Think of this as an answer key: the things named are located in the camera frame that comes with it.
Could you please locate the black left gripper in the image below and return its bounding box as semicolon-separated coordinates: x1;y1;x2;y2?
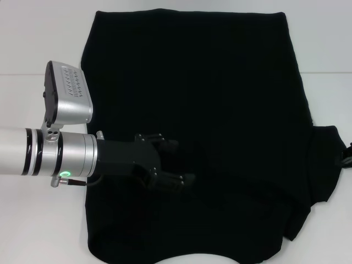
96;134;196;193

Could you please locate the left gripper cable with plug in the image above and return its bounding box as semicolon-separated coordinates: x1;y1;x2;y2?
51;175;105;188

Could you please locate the black t-shirt with white print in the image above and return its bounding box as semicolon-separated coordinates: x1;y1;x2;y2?
81;9;347;264

